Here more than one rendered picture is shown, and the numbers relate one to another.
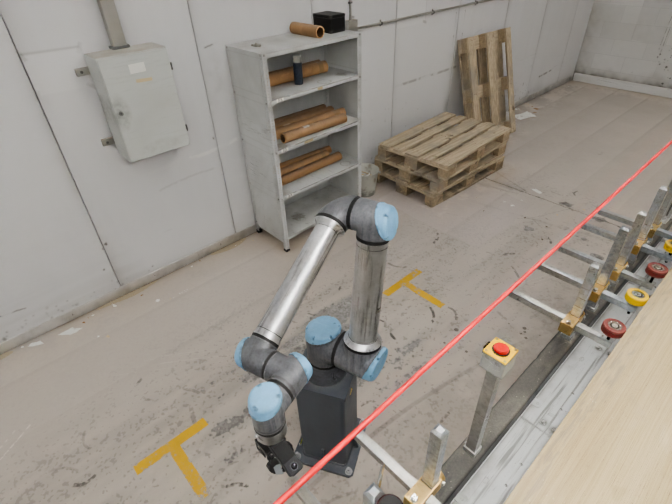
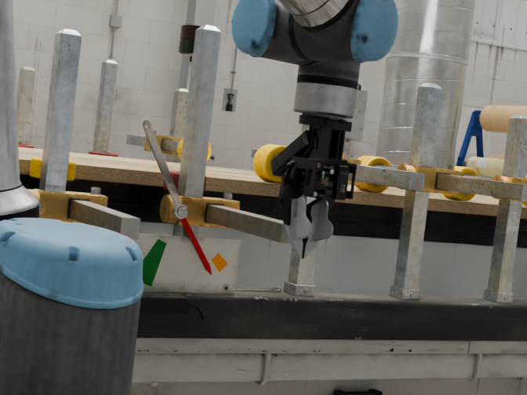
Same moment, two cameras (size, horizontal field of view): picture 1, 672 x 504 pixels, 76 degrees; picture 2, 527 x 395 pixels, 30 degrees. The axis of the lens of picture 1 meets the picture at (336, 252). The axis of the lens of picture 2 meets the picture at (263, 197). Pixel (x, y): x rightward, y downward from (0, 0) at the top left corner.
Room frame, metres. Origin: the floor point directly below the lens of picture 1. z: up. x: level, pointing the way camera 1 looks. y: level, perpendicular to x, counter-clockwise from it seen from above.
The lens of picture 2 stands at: (2.12, 0.46, 0.98)
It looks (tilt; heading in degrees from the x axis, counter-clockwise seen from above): 3 degrees down; 193
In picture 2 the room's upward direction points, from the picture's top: 7 degrees clockwise
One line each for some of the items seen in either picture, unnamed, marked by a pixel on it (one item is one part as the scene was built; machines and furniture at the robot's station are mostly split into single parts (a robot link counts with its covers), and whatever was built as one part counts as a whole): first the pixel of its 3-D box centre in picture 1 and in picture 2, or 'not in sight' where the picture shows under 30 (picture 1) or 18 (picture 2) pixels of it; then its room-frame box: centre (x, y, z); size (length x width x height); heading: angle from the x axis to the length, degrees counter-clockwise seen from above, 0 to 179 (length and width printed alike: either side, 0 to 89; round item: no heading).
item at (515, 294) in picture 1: (557, 316); not in sight; (1.29, -0.93, 0.81); 0.43 x 0.03 x 0.04; 42
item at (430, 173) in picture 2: not in sight; (427, 179); (0.10, 0.33, 0.95); 0.13 x 0.06 x 0.05; 132
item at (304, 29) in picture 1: (306, 29); not in sight; (3.46, 0.14, 1.59); 0.30 x 0.08 x 0.08; 41
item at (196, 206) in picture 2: not in sight; (198, 211); (0.43, -0.05, 0.85); 0.13 x 0.06 x 0.05; 132
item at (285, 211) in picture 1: (304, 142); not in sight; (3.39, 0.22, 0.78); 0.90 x 0.45 x 1.55; 131
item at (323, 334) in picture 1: (325, 340); (56, 313); (1.23, 0.06, 0.79); 0.17 x 0.15 x 0.18; 58
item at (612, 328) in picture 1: (610, 334); not in sight; (1.14, -1.06, 0.85); 0.08 x 0.08 x 0.11
